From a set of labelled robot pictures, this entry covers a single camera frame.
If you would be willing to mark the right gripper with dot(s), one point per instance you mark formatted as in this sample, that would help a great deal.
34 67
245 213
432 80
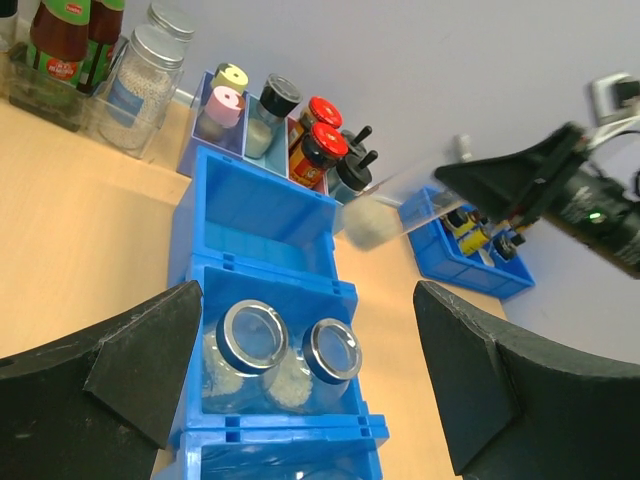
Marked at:
557 181

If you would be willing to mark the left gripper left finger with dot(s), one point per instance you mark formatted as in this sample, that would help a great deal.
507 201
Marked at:
100 403

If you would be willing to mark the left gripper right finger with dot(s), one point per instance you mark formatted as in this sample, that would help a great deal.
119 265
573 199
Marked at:
516 405

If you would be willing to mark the lidded glass jar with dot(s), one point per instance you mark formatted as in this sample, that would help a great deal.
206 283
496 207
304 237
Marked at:
406 200

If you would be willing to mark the large blue divided bin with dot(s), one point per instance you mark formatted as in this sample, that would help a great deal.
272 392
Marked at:
242 233

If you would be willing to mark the black dispenser bottle tray front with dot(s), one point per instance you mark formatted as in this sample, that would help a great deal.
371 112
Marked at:
506 245

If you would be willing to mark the yellow label bottle rear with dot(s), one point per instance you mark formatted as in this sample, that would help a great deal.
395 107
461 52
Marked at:
458 222

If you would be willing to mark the yellow label bottle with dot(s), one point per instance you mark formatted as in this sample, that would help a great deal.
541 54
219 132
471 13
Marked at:
475 239
458 222

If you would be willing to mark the yellow label bottle front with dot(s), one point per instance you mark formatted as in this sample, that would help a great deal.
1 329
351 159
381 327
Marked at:
475 239

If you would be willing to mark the blue tray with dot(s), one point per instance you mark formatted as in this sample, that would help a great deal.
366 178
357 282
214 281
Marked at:
439 257

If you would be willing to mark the rear black dispenser bottle middle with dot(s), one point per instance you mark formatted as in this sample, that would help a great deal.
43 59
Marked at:
355 141

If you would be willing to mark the black dispenser bottle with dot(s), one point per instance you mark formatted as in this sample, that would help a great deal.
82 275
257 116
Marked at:
355 141
350 176

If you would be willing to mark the front black dispenser bottle middle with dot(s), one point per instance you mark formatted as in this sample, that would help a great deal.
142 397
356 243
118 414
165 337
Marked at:
350 176

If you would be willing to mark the front red-lid sauce jar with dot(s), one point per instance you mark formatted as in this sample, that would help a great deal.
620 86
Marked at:
317 152

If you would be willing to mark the red-lid sauce jar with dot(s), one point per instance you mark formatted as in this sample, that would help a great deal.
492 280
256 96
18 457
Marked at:
319 109
317 152

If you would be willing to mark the rear red-lid sauce jar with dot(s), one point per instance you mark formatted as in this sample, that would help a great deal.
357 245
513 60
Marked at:
319 109

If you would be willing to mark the pastel compartment organizer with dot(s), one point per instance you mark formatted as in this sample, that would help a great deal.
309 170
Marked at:
276 158

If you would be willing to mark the grey-lid salt shaker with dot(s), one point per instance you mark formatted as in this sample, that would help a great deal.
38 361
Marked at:
278 98

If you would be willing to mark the pink-cap spice bottle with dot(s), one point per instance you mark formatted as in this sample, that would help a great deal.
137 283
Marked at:
220 115

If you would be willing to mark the clear plastic organizer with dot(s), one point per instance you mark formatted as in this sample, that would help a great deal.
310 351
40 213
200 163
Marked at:
92 114

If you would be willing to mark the yellow-cap spice bottle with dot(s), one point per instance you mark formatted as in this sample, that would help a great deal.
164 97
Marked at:
232 76

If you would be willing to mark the front silver-lid jar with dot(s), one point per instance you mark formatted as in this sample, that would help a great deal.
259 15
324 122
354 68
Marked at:
143 84

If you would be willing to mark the silver-lid jar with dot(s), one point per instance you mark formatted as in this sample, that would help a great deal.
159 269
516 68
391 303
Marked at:
143 84
171 19

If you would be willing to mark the front yellow-cap sauce bottle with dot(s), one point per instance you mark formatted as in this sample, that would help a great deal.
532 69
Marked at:
58 41

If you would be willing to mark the yellow-cap sauce bottle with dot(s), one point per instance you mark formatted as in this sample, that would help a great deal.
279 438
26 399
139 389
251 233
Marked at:
58 41
105 24

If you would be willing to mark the rear yellow-cap sauce bottle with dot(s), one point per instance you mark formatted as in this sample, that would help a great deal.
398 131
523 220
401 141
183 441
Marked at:
105 24

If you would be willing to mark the rear silver-lid jar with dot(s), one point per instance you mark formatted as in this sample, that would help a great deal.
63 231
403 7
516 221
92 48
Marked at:
171 19

